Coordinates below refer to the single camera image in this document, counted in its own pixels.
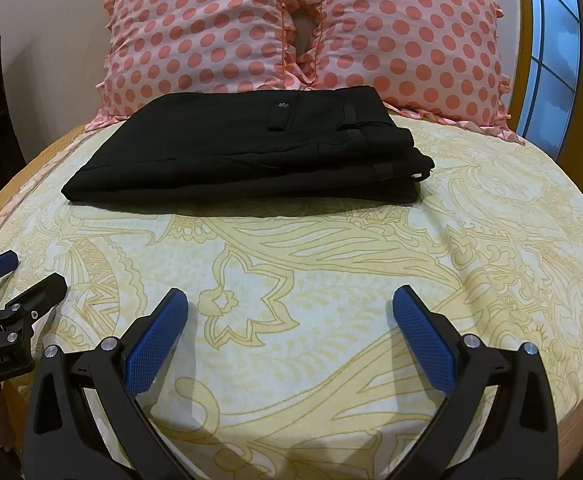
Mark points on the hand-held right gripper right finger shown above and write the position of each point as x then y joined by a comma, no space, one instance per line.
424,340

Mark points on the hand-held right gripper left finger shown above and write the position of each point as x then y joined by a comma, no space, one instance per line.
154,345

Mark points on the black pants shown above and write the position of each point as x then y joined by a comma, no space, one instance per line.
246,160

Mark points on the yellow patterned bedsheet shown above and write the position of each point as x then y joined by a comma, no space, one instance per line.
321,285

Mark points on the pink polka dot pillow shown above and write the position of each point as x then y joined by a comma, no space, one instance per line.
411,45
191,35

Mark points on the wooden framed window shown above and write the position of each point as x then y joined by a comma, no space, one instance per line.
556,35

